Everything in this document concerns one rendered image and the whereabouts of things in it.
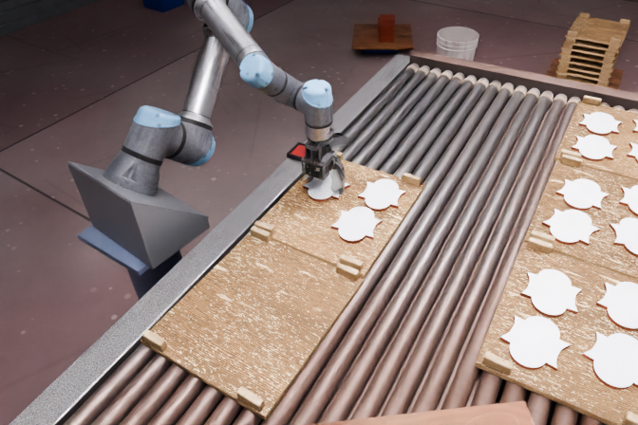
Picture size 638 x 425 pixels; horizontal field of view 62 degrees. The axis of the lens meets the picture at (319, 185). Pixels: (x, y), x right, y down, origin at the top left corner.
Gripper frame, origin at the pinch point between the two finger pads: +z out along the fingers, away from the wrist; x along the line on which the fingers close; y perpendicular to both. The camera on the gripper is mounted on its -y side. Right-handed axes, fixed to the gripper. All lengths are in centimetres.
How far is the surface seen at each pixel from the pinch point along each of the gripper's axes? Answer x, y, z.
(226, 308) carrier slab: 2, 51, -1
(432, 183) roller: 26.6, -18.7, 3.1
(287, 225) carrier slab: -1.4, 19.7, -0.1
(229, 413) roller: 17, 70, 0
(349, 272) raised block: 23.0, 28.8, -3.0
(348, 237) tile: 16.5, 16.9, -1.2
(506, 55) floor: -14, -319, 107
